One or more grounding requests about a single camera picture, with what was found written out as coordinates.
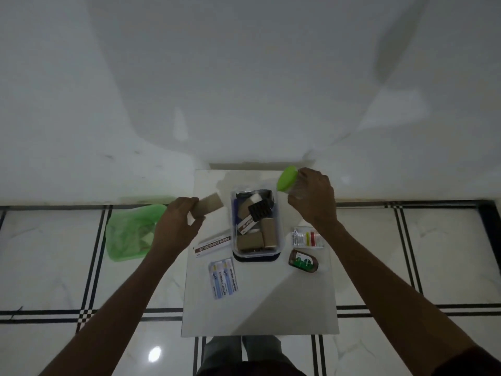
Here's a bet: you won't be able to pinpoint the person's right hand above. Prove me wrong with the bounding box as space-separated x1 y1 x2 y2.
288 167 339 228

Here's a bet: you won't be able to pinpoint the person's left hand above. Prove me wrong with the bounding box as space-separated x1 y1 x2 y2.
152 197 206 255

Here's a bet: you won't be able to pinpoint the brown bandage roll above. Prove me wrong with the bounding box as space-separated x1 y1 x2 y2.
236 234 265 253
261 217 279 249
192 193 225 218

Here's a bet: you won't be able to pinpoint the clear jar with green lid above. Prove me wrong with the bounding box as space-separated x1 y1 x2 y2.
276 165 304 199

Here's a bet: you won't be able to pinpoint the person's right forearm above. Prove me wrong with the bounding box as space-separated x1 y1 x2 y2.
313 219 480 376

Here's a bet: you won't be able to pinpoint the person's left forearm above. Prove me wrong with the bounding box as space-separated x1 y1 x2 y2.
39 246 180 376

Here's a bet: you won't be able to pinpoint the long white brown ointment carton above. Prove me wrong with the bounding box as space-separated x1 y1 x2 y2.
194 234 232 258

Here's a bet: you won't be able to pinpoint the black plastic comb holder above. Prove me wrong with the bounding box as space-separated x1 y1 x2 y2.
248 198 274 223

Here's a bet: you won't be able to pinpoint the clear packet of coloured strips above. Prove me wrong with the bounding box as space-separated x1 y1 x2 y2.
291 228 326 249

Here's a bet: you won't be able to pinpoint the clear plastic storage box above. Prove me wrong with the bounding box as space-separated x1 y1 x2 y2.
229 189 283 259

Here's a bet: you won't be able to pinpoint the brown bottle with green label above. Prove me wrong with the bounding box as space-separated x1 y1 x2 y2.
288 249 320 274

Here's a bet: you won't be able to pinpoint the green plastic bag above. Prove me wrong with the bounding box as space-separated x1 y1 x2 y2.
105 204 169 262

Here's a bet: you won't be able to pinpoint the dark storage box lid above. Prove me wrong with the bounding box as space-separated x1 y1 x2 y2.
232 250 282 263

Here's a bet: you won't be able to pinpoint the person's legs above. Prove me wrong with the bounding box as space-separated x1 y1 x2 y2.
197 335 306 376

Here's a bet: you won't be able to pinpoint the dark shirt sleeve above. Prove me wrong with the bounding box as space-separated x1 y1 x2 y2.
432 345 501 376

